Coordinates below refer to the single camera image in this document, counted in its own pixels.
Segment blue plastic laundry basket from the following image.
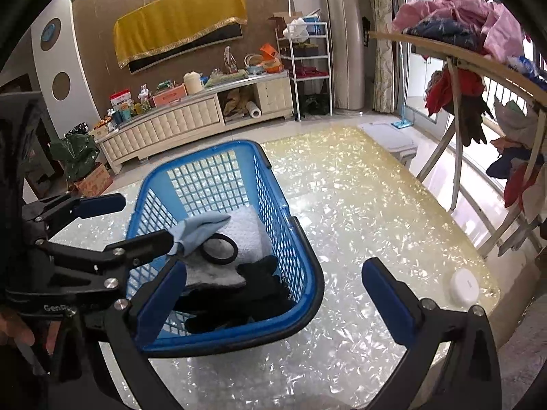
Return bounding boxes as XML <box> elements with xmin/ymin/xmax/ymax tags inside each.
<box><xmin>125</xmin><ymin>139</ymin><xmax>325</xmax><ymax>358</ymax></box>

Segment pink box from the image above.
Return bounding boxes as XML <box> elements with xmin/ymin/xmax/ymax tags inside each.
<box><xmin>151</xmin><ymin>84</ymin><xmax>189</xmax><ymax>108</ymax></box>

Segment yellow fringed cloth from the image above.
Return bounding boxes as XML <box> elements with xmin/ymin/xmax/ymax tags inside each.
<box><xmin>113</xmin><ymin>0</ymin><xmax>249</xmax><ymax>70</ymax></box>

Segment patterned curtain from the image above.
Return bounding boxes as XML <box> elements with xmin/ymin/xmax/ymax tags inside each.
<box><xmin>368</xmin><ymin>0</ymin><xmax>396</xmax><ymax>114</ymax></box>

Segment black ring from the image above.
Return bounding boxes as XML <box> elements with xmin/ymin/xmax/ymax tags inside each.
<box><xmin>201</xmin><ymin>234</ymin><xmax>238</xmax><ymax>264</ymax></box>

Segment light blue cloth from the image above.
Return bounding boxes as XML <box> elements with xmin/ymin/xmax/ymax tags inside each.
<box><xmin>169</xmin><ymin>213</ymin><xmax>232</xmax><ymax>259</ymax></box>

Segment round brown wall ornament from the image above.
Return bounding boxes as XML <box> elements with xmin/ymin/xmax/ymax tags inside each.
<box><xmin>52</xmin><ymin>72</ymin><xmax>71</xmax><ymax>100</ymax></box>

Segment red snack pack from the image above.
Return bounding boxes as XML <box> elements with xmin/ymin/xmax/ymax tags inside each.
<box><xmin>110</xmin><ymin>89</ymin><xmax>132</xmax><ymax>116</ymax></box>

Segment person's left hand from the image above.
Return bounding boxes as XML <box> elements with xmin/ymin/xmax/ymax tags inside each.
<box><xmin>0</xmin><ymin>305</ymin><xmax>58</xmax><ymax>357</ymax></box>

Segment round wall ornament blue centre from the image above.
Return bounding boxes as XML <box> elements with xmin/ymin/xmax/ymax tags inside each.
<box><xmin>40</xmin><ymin>18</ymin><xmax>62</xmax><ymax>51</ymax></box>

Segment blue patterned cloth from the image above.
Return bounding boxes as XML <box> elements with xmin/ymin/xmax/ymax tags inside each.
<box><xmin>506</xmin><ymin>55</ymin><xmax>539</xmax><ymax>80</ymax></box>

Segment pink clothes pile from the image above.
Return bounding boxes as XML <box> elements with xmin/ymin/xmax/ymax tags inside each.
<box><xmin>391</xmin><ymin>0</ymin><xmax>526</xmax><ymax>71</ymax></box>

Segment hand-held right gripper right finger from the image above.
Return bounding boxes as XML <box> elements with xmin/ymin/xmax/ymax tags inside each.
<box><xmin>361</xmin><ymin>257</ymin><xmax>503</xmax><ymax>410</ymax></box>

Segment white plastic bag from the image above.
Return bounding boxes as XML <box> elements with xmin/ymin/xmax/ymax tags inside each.
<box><xmin>283</xmin><ymin>18</ymin><xmax>308</xmax><ymax>43</ymax></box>

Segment open cardboard box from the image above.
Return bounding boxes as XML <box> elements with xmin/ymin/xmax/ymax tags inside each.
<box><xmin>268</xmin><ymin>12</ymin><xmax>304</xmax><ymax>39</ymax></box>

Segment black cloth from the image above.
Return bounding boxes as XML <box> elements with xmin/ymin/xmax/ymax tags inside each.
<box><xmin>173</xmin><ymin>255</ymin><xmax>297</xmax><ymax>334</ymax></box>

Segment standing air conditioner column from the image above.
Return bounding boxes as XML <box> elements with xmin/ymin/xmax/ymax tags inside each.
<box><xmin>322</xmin><ymin>0</ymin><xmax>377</xmax><ymax>114</ymax></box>

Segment brown paper bag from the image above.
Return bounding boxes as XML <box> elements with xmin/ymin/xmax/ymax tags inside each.
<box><xmin>222</xmin><ymin>87</ymin><xmax>253</xmax><ymax>120</ymax></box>

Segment red and dark hanging clothes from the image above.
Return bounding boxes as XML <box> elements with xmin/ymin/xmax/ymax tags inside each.
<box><xmin>423</xmin><ymin>66</ymin><xmax>490</xmax><ymax>146</ymax></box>

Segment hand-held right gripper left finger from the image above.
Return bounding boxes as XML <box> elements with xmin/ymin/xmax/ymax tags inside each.
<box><xmin>103</xmin><ymin>258</ymin><xmax>189</xmax><ymax>410</ymax></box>

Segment white round disc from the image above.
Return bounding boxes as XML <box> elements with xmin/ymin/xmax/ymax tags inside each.
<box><xmin>450</xmin><ymin>268</ymin><xmax>485</xmax><ymax>304</ymax></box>

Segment white metal shelf rack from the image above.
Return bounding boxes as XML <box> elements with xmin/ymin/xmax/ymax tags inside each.
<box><xmin>276</xmin><ymin>21</ymin><xmax>333</xmax><ymax>121</ymax></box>

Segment black bag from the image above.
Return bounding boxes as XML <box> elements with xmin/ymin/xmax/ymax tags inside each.
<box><xmin>299</xmin><ymin>93</ymin><xmax>331</xmax><ymax>116</ymax></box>

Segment black television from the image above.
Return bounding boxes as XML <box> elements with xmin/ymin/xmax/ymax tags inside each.
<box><xmin>128</xmin><ymin>23</ymin><xmax>244</xmax><ymax>75</ymax></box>

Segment orange printed cardboard box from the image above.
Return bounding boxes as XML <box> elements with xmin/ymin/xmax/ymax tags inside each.
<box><xmin>68</xmin><ymin>163</ymin><xmax>114</xmax><ymax>198</ymax></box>

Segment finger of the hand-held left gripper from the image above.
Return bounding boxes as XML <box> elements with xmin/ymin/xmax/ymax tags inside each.
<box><xmin>21</xmin><ymin>192</ymin><xmax>126</xmax><ymax>240</ymax></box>
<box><xmin>34</xmin><ymin>228</ymin><xmax>176</xmax><ymax>304</ymax></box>

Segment orange bag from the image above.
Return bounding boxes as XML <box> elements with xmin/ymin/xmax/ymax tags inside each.
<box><xmin>261</xmin><ymin>43</ymin><xmax>283</xmax><ymax>73</ymax></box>

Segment dark patterned garment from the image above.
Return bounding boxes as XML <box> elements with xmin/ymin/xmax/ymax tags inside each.
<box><xmin>404</xmin><ymin>17</ymin><xmax>488</xmax><ymax>54</ymax></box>

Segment white gauze towel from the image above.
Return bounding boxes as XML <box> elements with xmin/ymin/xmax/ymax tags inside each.
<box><xmin>182</xmin><ymin>256</ymin><xmax>248</xmax><ymax>289</ymax></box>

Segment white waffle towel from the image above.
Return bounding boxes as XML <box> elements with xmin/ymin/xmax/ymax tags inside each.
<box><xmin>205</xmin><ymin>209</ymin><xmax>274</xmax><ymax>268</ymax></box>

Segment mixed hanging clothes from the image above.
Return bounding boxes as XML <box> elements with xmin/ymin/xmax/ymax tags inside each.
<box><xmin>485</xmin><ymin>94</ymin><xmax>547</xmax><ymax>252</ymax></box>

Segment grey plastic stool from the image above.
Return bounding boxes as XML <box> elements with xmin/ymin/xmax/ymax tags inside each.
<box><xmin>357</xmin><ymin>122</ymin><xmax>418</xmax><ymax>167</ymax></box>

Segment blue flat mop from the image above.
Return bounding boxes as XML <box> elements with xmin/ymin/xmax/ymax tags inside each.
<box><xmin>391</xmin><ymin>47</ymin><xmax>416</xmax><ymax>131</ymax></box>

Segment dark green bag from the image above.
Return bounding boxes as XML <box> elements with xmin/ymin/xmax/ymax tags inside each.
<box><xmin>48</xmin><ymin>126</ymin><xmax>101</xmax><ymax>180</ymax></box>

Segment cream television cabinet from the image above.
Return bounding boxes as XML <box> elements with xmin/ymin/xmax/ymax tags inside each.
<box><xmin>94</xmin><ymin>70</ymin><xmax>295</xmax><ymax>176</ymax></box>

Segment wooden clothes drying rack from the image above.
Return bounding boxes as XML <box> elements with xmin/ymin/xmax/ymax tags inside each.
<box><xmin>370</xmin><ymin>30</ymin><xmax>547</xmax><ymax>259</ymax></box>

